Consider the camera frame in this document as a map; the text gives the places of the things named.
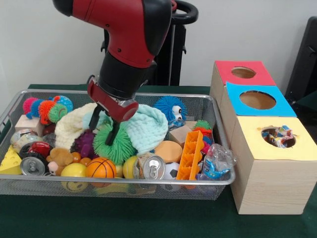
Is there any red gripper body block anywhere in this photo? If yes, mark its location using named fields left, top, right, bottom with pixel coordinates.
left=87, top=75, right=139, bottom=122

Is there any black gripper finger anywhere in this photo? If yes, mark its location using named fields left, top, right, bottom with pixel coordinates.
left=88, top=103, right=103, bottom=131
left=105, top=120, right=121, bottom=146

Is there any green spiky ball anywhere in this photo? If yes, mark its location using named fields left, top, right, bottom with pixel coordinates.
left=93, top=123, right=137, bottom=166

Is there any cream waffle cloth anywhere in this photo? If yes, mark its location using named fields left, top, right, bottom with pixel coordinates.
left=54, top=103, right=100, bottom=150

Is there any mint green waffle cloth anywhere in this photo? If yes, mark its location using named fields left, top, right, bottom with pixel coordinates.
left=82, top=104, right=169, bottom=155

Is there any white colourful spotted cloth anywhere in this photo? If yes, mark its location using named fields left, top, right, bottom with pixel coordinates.
left=262, top=125, right=297, bottom=148

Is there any clear mesh bin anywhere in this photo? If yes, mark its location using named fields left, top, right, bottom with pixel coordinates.
left=0, top=89, right=236, bottom=201

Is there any wooden three-hole box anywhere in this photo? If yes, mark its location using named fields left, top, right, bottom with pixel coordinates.
left=210, top=60, right=317, bottom=215

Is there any small orange basketball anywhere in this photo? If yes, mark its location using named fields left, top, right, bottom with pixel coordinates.
left=85, top=157, right=117, bottom=179

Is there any silver drink can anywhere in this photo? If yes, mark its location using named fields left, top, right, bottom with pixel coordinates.
left=134, top=153, right=166, bottom=180

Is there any small brown teddy bear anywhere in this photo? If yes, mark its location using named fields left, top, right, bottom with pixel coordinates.
left=47, top=147, right=75, bottom=176

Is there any yellow ball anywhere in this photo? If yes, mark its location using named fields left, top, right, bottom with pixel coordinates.
left=60, top=163, right=88, bottom=179

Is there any large blue spiky ball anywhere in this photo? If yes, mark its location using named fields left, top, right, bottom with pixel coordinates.
left=154, top=96, right=189, bottom=124

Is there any round wooden disc toy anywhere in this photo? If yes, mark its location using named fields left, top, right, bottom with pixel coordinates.
left=154, top=140, right=183, bottom=165

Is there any plain wooden cube block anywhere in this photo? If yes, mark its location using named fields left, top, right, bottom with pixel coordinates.
left=167, top=125, right=194, bottom=148

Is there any small soccer ball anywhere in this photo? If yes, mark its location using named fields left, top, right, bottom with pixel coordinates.
left=163, top=162, right=182, bottom=192

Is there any orange plastic gear toy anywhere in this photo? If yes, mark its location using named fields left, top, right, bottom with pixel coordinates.
left=176, top=130, right=205, bottom=181

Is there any yellow wedge block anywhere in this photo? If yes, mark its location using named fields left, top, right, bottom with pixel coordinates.
left=0, top=145, right=23, bottom=175

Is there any clear plastic packet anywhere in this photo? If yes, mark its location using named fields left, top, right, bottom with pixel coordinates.
left=201, top=144, right=237, bottom=180

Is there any black panel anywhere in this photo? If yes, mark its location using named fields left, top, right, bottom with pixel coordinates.
left=285, top=16, right=317, bottom=122

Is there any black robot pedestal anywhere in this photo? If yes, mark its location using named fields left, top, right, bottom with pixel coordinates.
left=102, top=0, right=199, bottom=86

